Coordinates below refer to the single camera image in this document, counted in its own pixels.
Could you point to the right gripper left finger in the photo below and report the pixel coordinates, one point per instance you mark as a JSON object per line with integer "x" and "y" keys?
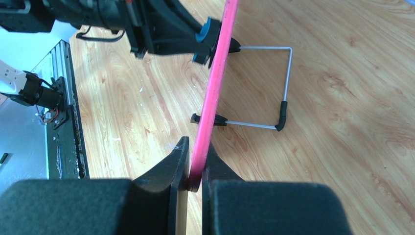
{"x": 153, "y": 204}

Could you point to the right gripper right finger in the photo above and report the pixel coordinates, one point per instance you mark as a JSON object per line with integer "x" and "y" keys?
{"x": 233, "y": 206}

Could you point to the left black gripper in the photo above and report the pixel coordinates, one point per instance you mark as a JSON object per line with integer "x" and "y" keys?
{"x": 143, "y": 15}

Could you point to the blue black eraser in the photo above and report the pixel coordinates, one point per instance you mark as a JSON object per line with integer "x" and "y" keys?
{"x": 208, "y": 36}

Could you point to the pink framed whiteboard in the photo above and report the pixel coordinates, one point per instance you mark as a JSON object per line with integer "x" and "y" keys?
{"x": 205, "y": 127}

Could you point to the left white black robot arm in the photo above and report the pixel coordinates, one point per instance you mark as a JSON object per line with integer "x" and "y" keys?
{"x": 159, "y": 27}

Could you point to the wire whiteboard stand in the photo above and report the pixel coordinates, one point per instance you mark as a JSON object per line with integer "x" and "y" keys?
{"x": 256, "y": 87}

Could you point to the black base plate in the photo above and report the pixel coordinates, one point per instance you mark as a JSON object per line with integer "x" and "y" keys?
{"x": 66, "y": 154}

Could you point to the aluminium frame rails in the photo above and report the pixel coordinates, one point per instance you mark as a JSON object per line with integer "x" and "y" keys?
{"x": 42, "y": 71}

